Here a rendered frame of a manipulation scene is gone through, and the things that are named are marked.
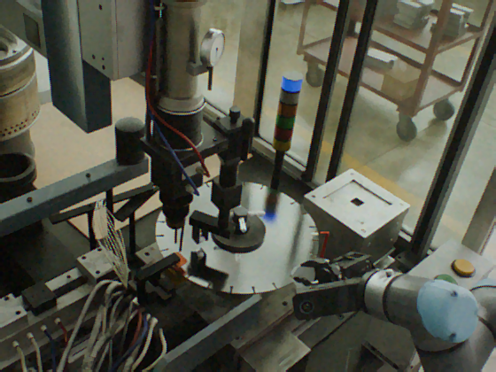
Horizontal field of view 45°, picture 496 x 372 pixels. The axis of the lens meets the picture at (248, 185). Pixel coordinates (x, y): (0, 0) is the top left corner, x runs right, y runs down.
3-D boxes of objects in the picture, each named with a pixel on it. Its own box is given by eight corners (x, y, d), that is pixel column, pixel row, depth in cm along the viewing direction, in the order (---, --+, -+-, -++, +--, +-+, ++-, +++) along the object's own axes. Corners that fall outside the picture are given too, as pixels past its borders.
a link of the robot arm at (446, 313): (453, 361, 78) (435, 306, 76) (392, 340, 87) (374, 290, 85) (490, 329, 82) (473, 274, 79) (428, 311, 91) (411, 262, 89)
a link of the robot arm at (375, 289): (387, 333, 87) (376, 280, 86) (365, 325, 91) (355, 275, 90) (422, 313, 91) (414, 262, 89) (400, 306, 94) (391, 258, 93)
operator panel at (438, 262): (432, 282, 145) (451, 236, 135) (473, 310, 139) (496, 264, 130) (361, 344, 128) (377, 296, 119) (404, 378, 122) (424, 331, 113)
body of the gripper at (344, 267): (356, 290, 105) (407, 305, 95) (318, 309, 101) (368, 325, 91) (348, 249, 104) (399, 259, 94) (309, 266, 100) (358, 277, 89)
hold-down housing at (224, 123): (230, 193, 111) (240, 98, 99) (245, 208, 109) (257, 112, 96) (205, 202, 108) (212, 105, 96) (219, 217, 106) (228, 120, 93)
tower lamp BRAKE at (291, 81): (290, 80, 137) (292, 68, 135) (305, 89, 134) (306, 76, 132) (276, 86, 134) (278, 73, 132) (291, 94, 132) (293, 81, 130)
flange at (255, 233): (256, 257, 116) (257, 247, 115) (202, 240, 118) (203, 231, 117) (272, 221, 125) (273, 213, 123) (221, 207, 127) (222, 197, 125)
